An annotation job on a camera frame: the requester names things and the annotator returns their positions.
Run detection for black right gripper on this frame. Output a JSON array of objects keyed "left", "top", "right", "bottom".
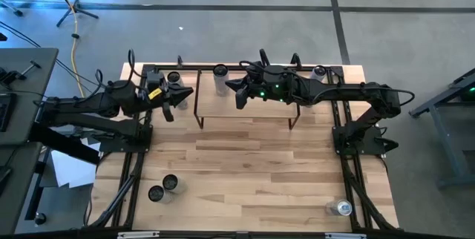
[{"left": 225, "top": 67, "right": 269, "bottom": 111}]

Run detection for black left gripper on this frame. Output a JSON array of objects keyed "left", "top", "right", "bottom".
[{"left": 146, "top": 70, "right": 194, "bottom": 123}]

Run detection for wooden shelf black metal legs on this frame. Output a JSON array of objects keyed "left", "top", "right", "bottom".
[{"left": 192, "top": 68, "right": 301, "bottom": 131}]

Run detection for silver blue beverage can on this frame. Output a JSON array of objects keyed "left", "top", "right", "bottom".
[{"left": 325, "top": 199, "right": 353, "bottom": 217}]

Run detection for black tripod stand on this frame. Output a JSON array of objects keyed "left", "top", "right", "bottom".
[{"left": 40, "top": 0, "right": 100, "bottom": 28}]

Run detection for dark grey desk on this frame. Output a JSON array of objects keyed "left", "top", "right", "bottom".
[
  {"left": 0, "top": 141, "right": 45, "bottom": 236},
  {"left": 0, "top": 47, "right": 60, "bottom": 148}
]

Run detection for black clamp tool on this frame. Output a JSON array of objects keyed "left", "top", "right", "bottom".
[{"left": 0, "top": 59, "right": 42, "bottom": 85}]

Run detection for black keyboard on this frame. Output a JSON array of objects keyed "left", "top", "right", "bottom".
[{"left": 0, "top": 93, "right": 16, "bottom": 133}]

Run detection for grey metal cart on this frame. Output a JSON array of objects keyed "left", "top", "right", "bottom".
[{"left": 407, "top": 67, "right": 475, "bottom": 191}]

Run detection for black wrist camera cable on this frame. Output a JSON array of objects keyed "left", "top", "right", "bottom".
[{"left": 238, "top": 59, "right": 263, "bottom": 71}]

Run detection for black aluminium table frame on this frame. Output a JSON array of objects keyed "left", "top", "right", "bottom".
[{"left": 83, "top": 62, "right": 400, "bottom": 232}]

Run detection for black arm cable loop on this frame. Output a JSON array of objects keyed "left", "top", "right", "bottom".
[
  {"left": 384, "top": 88, "right": 416, "bottom": 108},
  {"left": 127, "top": 48, "right": 149, "bottom": 80}
]

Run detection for yellow floor cable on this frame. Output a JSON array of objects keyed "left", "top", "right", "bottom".
[{"left": 69, "top": 0, "right": 87, "bottom": 99}]

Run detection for white metal bracket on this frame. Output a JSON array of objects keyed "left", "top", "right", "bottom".
[
  {"left": 324, "top": 232, "right": 368, "bottom": 239},
  {"left": 117, "top": 231, "right": 161, "bottom": 239}
]

